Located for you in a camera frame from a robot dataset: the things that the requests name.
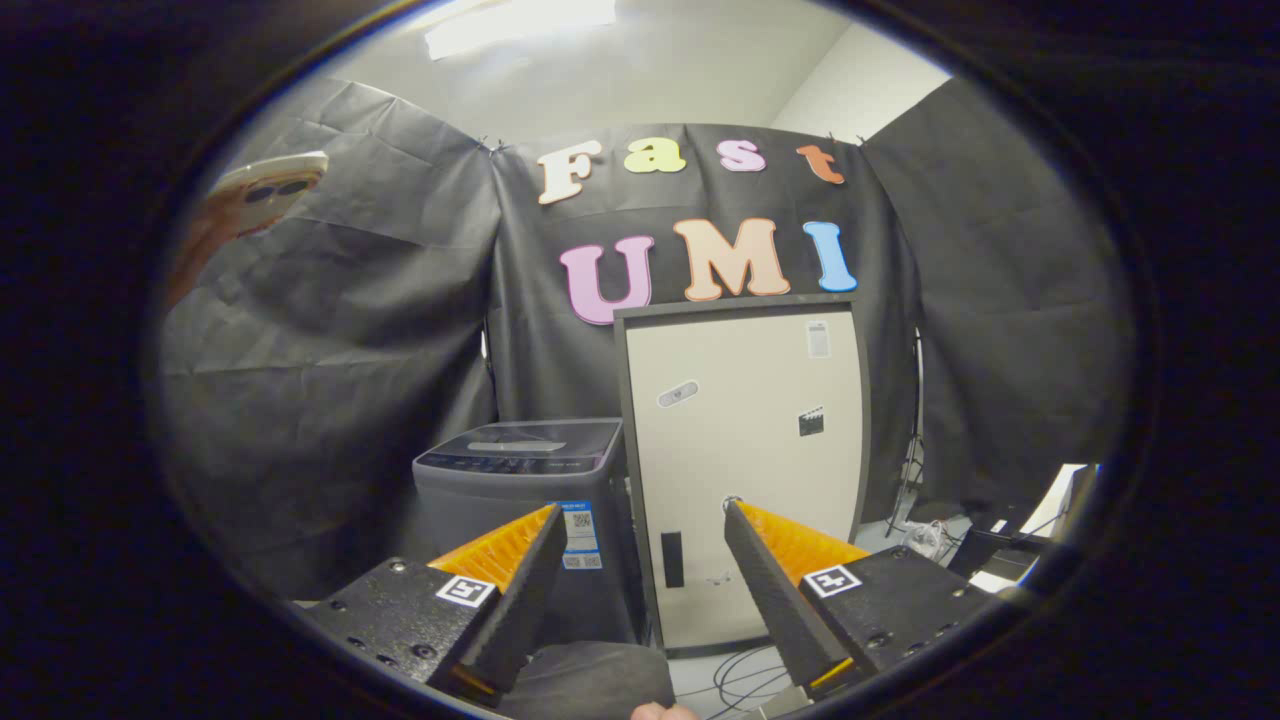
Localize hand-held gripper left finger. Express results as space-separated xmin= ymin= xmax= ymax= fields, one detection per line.
xmin=300 ymin=503 xmax=568 ymax=706

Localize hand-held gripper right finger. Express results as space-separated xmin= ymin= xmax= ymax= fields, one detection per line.
xmin=722 ymin=498 xmax=1001 ymax=701

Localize grey washing machine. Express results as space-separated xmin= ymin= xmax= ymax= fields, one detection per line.
xmin=412 ymin=418 xmax=646 ymax=646

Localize dark washing machine lid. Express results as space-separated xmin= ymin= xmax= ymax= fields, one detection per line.
xmin=430 ymin=418 xmax=623 ymax=459

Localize white smartphone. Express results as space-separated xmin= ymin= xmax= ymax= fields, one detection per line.
xmin=205 ymin=150 xmax=329 ymax=241

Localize person's dark trouser leg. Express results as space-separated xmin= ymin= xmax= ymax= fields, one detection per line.
xmin=495 ymin=640 xmax=676 ymax=720

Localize black flat device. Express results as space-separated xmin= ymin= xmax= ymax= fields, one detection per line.
xmin=950 ymin=500 xmax=1051 ymax=581

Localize white board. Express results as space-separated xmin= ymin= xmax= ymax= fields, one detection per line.
xmin=970 ymin=463 xmax=1101 ymax=591

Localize black backdrop cloth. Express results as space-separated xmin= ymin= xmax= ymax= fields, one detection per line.
xmin=150 ymin=75 xmax=1136 ymax=601

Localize black floor cables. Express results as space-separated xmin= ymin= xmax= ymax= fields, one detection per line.
xmin=712 ymin=645 xmax=801 ymax=713

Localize cream cabinet with dark frame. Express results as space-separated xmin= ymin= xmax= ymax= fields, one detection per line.
xmin=613 ymin=293 xmax=871 ymax=656

